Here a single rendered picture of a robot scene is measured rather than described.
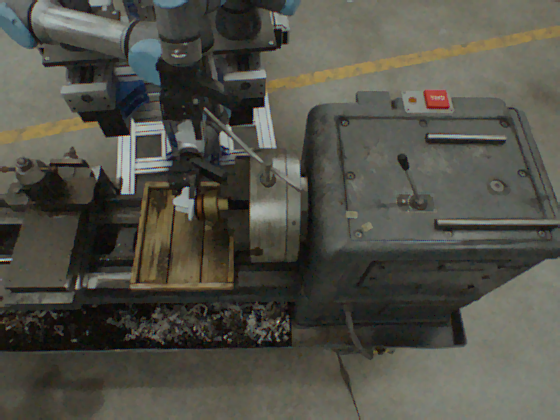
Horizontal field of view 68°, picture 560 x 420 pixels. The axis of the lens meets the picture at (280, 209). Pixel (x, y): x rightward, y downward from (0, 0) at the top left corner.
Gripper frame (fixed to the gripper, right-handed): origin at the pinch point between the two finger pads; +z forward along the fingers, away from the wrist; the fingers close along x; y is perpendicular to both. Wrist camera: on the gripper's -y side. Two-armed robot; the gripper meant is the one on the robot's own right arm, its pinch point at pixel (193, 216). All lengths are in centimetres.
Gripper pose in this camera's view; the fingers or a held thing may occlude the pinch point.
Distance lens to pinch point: 116.3
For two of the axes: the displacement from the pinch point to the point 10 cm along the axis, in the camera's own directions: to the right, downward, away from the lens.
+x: 0.4, -4.6, -8.9
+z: 0.2, 8.9, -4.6
